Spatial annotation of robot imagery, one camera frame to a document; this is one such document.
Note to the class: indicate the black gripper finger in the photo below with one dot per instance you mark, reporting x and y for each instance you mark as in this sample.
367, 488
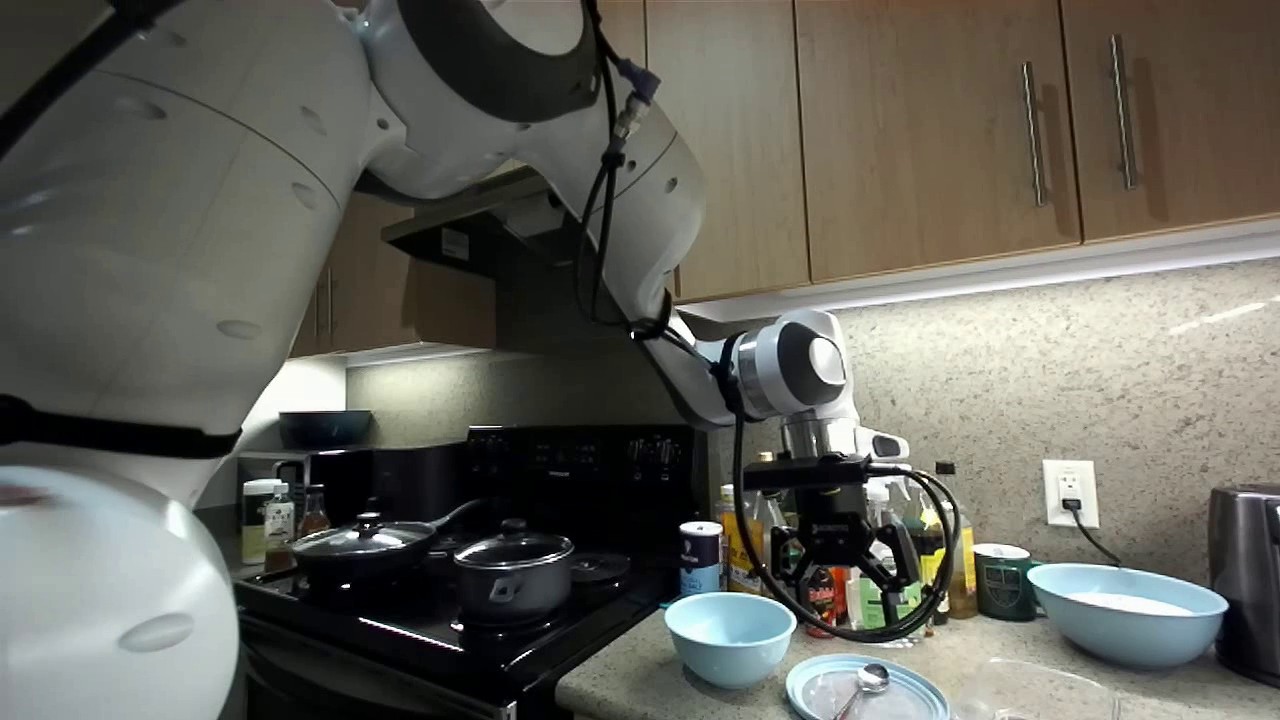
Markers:
897, 576
790, 565

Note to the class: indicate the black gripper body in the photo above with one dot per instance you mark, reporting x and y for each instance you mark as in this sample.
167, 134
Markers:
832, 523

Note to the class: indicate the metal spoon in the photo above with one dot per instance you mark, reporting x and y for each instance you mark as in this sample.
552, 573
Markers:
868, 679

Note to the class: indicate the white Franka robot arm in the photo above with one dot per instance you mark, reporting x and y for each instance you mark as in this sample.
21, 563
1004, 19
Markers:
161, 242

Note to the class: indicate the large light blue bowl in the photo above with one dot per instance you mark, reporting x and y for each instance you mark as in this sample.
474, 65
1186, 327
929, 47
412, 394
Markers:
1124, 617

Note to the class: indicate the large yellow label bottle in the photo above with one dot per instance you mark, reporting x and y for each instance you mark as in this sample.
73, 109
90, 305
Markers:
729, 540

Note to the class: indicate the black cap bottle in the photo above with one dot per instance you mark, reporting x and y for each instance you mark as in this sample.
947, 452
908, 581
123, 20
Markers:
960, 563

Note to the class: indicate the salt canister white lid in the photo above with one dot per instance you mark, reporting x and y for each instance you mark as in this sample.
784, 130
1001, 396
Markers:
701, 558

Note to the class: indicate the green cup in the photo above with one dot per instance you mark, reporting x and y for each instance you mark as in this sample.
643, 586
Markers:
1001, 586

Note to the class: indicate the white plate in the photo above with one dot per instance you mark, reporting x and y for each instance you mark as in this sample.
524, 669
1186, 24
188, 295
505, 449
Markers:
923, 693

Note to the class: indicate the under-cabinet light strip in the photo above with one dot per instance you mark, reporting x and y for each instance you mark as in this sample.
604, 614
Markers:
1015, 267

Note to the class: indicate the dark metal toaster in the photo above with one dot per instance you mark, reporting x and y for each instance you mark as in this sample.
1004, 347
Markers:
1251, 586

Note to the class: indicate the black kitchen stove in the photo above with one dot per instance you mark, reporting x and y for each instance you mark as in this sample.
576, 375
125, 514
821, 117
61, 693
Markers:
442, 655

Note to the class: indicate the wooden upper cabinet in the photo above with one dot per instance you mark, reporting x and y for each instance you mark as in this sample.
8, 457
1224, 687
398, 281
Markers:
923, 134

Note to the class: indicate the dark range hood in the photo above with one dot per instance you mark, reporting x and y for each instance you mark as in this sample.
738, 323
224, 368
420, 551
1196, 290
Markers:
521, 252

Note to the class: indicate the grey pan with lid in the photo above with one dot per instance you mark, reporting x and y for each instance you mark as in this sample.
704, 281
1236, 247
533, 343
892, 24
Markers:
360, 540

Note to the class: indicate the small brown bottle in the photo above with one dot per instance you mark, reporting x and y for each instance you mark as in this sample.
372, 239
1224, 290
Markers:
312, 514

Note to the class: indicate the wooden cabinet beside hood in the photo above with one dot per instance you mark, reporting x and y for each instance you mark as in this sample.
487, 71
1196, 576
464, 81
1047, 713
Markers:
387, 281

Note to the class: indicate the white lid spice jar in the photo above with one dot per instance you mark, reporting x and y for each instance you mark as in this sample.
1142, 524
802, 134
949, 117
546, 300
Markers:
264, 524

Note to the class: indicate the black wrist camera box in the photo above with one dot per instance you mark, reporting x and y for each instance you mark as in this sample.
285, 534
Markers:
825, 472

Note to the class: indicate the white wall outlet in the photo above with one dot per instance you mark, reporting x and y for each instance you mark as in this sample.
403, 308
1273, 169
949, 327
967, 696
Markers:
1070, 488

